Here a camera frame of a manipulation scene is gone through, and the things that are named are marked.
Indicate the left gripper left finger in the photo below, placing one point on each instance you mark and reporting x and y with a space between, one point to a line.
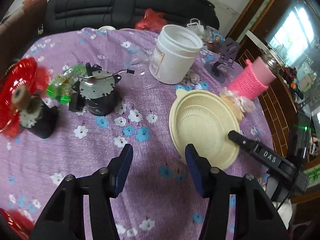
63 215

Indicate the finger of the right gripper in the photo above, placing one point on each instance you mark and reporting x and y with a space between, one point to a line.
256 149

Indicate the large red scalloped plate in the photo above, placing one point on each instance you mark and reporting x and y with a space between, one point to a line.
14 225

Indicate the large white paper bowl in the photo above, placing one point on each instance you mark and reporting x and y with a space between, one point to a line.
285 213

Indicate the plastic bag of snacks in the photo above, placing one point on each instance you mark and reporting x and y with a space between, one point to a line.
239 105

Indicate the wooden cabinet counter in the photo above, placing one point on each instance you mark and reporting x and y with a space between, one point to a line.
290 30

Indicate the purple phone stand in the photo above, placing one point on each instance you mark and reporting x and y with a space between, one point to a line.
228 53

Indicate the black motor with gear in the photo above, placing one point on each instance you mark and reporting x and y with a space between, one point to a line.
34 114

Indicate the white plastic jar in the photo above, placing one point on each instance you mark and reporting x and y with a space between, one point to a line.
175 52

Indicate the grey black electric motor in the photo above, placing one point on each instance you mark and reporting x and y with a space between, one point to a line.
96 91

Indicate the purple floral tablecloth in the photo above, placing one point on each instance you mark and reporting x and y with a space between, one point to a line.
159 200

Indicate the green plastic toy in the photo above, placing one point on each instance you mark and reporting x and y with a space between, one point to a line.
61 86

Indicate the deep red glass bowl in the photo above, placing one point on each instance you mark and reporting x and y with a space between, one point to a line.
29 76

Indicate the red plastic bag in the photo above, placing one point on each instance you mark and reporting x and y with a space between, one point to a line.
152 21

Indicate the brown armchair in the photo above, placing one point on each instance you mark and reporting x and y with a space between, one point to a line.
18 29

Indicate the black leather sofa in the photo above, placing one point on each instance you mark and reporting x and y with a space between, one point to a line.
69 15

